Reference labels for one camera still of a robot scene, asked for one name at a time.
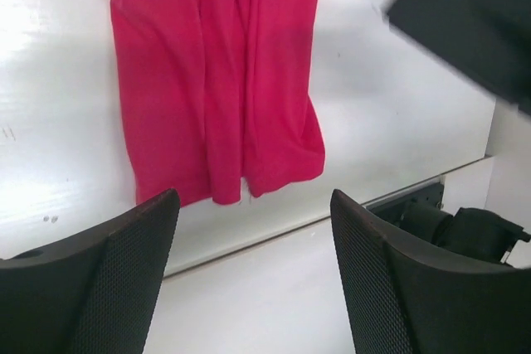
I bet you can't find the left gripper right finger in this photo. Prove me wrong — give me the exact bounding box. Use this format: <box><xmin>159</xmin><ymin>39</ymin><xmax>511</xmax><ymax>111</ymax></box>
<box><xmin>330</xmin><ymin>190</ymin><xmax>530</xmax><ymax>353</ymax></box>

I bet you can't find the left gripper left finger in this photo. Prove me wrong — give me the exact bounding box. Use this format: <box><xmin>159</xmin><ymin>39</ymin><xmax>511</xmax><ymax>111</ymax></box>
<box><xmin>1</xmin><ymin>189</ymin><xmax>180</xmax><ymax>354</ymax></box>

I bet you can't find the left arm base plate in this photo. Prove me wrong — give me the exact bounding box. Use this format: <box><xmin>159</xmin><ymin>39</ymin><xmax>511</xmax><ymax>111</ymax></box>
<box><xmin>366</xmin><ymin>182</ymin><xmax>450</xmax><ymax>242</ymax></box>

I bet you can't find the bright red t shirt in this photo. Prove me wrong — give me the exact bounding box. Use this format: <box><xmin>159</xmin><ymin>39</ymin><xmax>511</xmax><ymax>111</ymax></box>
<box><xmin>110</xmin><ymin>0</ymin><xmax>325</xmax><ymax>205</ymax></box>

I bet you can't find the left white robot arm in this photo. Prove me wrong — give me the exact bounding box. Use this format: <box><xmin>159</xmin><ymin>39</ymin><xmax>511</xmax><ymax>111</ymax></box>
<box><xmin>1</xmin><ymin>0</ymin><xmax>530</xmax><ymax>353</ymax></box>

